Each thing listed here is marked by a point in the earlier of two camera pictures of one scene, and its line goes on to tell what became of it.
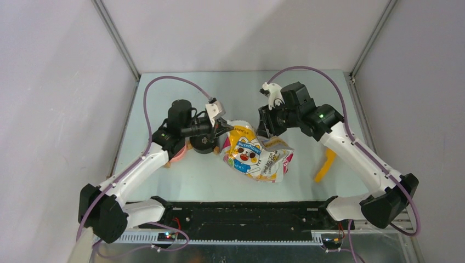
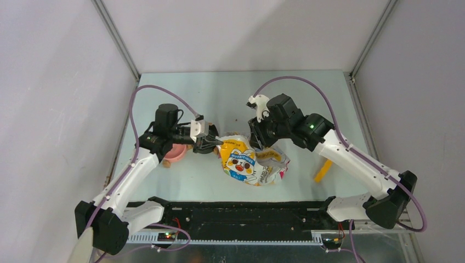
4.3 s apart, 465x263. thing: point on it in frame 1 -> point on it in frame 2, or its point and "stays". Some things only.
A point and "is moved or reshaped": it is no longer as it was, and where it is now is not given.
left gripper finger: (220, 133) -> (208, 148)
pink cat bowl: (180, 154) stays
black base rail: (190, 218) stays
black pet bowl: (203, 143) stays
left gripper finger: (222, 124) -> (213, 134)
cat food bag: (262, 159) is moved or reshaped
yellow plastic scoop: (330, 158) stays
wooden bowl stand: (216, 150) stays
